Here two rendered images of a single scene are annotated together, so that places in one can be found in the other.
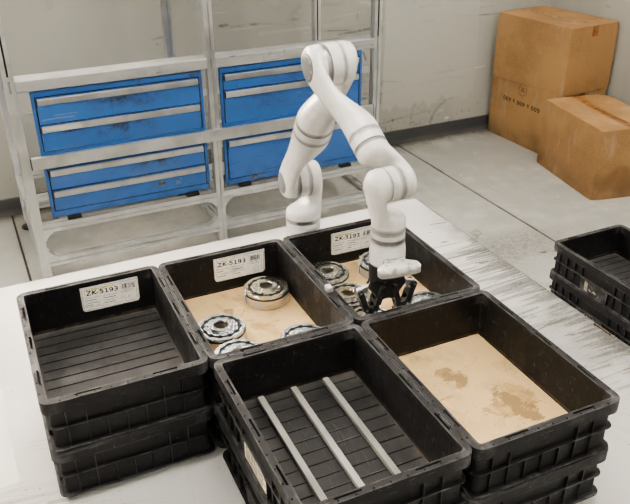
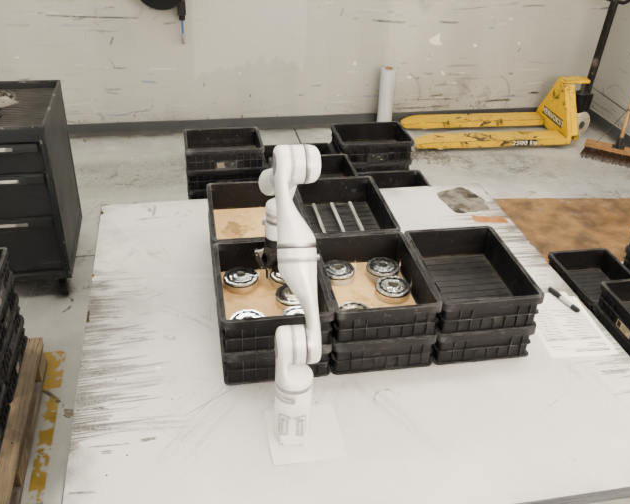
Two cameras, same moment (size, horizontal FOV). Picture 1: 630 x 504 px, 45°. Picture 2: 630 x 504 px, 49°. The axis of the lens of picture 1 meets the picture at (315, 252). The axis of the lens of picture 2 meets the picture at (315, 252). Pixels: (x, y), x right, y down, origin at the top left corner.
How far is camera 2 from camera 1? 3.06 m
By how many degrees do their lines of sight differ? 118
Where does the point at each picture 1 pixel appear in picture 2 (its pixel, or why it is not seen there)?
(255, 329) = (367, 296)
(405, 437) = not seen: hidden behind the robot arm
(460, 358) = not seen: hidden behind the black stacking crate
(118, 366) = (461, 289)
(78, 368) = (487, 292)
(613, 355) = (108, 297)
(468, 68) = not seen: outside the picture
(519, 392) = (228, 233)
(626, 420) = (153, 263)
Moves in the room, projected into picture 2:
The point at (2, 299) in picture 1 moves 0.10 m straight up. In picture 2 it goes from (614, 465) to (626, 437)
